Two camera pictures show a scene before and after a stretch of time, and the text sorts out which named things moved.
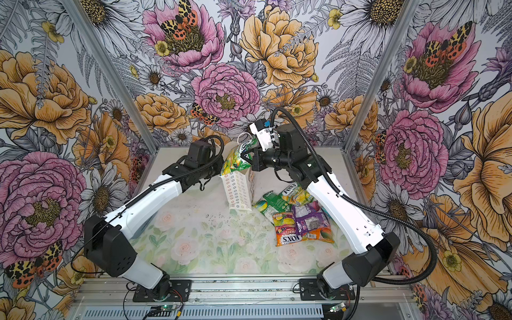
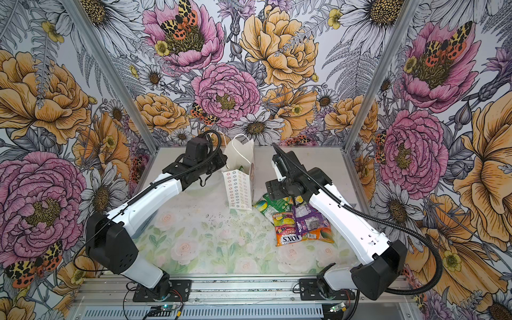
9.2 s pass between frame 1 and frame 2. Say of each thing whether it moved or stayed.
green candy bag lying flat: stayed
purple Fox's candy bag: stayed
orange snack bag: stayed
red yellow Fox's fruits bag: stayed
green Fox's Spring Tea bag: moved
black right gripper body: moved
